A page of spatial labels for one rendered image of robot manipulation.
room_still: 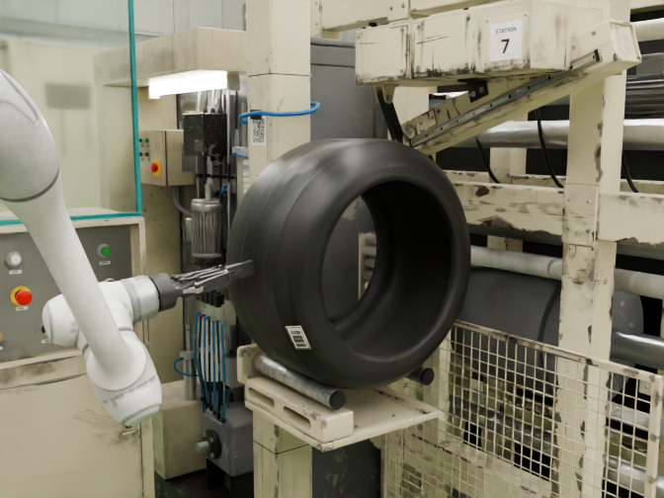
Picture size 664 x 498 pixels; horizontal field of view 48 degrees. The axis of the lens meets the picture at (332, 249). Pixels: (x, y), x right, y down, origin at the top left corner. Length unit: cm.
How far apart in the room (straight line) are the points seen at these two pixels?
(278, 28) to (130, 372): 101
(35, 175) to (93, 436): 132
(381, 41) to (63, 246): 111
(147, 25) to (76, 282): 1126
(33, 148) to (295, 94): 110
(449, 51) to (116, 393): 107
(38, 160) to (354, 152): 82
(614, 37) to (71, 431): 169
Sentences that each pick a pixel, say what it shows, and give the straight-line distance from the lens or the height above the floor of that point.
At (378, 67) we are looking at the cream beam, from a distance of 201.
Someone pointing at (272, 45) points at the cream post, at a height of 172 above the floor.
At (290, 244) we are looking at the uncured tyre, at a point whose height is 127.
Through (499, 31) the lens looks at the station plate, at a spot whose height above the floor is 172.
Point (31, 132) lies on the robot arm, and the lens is 99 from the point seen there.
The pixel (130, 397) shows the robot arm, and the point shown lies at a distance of 136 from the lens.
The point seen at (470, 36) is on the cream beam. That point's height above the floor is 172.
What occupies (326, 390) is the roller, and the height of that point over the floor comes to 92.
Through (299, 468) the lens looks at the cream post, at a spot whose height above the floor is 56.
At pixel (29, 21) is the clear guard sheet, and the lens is 211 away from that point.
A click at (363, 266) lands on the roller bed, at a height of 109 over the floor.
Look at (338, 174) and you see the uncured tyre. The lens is 160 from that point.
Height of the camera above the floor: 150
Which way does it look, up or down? 9 degrees down
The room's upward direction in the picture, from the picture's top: straight up
